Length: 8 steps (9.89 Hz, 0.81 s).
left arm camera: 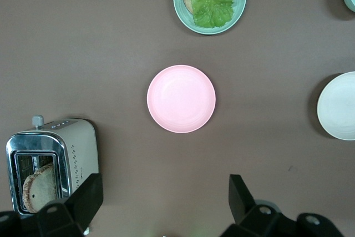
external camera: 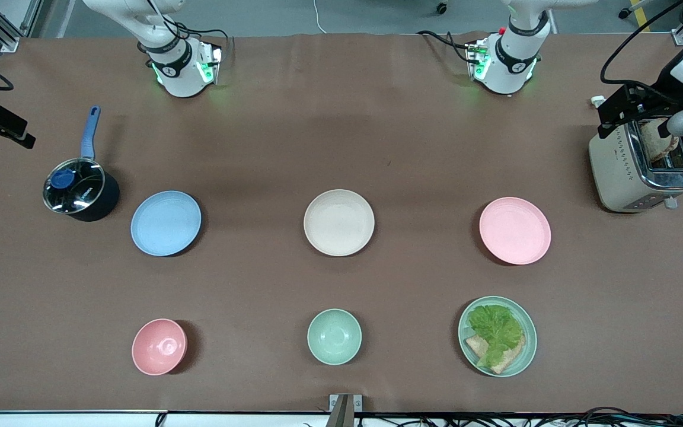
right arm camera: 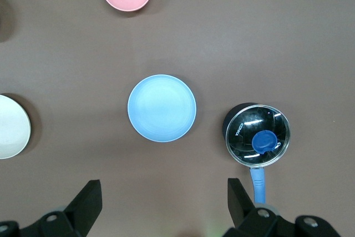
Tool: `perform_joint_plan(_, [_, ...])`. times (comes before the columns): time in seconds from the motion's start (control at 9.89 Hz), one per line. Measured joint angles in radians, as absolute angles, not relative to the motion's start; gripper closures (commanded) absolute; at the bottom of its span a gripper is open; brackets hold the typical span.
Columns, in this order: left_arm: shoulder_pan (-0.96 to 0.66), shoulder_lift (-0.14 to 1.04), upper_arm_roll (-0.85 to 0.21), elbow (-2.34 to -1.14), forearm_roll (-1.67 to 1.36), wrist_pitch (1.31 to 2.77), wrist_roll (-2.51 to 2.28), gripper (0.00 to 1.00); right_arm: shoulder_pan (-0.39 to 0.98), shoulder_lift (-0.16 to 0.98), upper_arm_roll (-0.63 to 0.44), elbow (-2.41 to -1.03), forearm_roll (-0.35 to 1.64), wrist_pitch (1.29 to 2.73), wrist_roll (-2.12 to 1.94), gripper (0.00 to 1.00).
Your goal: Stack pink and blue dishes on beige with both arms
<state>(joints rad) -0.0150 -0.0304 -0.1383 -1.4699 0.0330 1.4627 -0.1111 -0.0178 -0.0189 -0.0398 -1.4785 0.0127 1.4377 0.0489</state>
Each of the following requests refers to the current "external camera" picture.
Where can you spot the pink plate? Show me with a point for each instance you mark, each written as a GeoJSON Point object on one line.
{"type": "Point", "coordinates": [514, 231]}

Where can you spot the blue plate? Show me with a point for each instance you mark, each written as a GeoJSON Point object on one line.
{"type": "Point", "coordinates": [166, 223]}

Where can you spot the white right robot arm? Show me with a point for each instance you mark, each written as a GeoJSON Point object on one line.
{"type": "Point", "coordinates": [178, 77]}

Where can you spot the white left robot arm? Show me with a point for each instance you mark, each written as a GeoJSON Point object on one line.
{"type": "Point", "coordinates": [507, 71]}

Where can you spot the brown bread slice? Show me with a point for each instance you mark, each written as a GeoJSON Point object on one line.
{"type": "Point", "coordinates": [656, 145]}

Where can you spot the beige chrome toaster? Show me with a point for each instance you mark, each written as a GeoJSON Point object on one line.
{"type": "Point", "coordinates": [620, 172]}

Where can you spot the glass lid blue knob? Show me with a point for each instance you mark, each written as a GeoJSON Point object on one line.
{"type": "Point", "coordinates": [74, 187]}

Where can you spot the base box green light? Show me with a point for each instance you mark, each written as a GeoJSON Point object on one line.
{"type": "Point", "coordinates": [478, 59]}
{"type": "Point", "coordinates": [208, 62]}

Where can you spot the black caster wheel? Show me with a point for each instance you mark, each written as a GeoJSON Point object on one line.
{"type": "Point", "coordinates": [441, 8]}

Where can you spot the green lettuce leaf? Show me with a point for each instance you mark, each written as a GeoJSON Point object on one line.
{"type": "Point", "coordinates": [495, 329]}

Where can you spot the green plate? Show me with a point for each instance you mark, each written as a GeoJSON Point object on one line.
{"type": "Point", "coordinates": [528, 350]}

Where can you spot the brown toast slice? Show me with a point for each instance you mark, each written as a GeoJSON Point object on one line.
{"type": "Point", "coordinates": [510, 359]}

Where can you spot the small pink bowl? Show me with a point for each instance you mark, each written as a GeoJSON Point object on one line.
{"type": "Point", "coordinates": [159, 347]}

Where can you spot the beige plate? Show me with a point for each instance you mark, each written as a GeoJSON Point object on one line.
{"type": "Point", "coordinates": [339, 223]}

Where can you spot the small green bowl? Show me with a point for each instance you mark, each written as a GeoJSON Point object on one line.
{"type": "Point", "coordinates": [334, 337]}

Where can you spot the metal table bracket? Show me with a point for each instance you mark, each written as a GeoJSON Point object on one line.
{"type": "Point", "coordinates": [344, 409]}

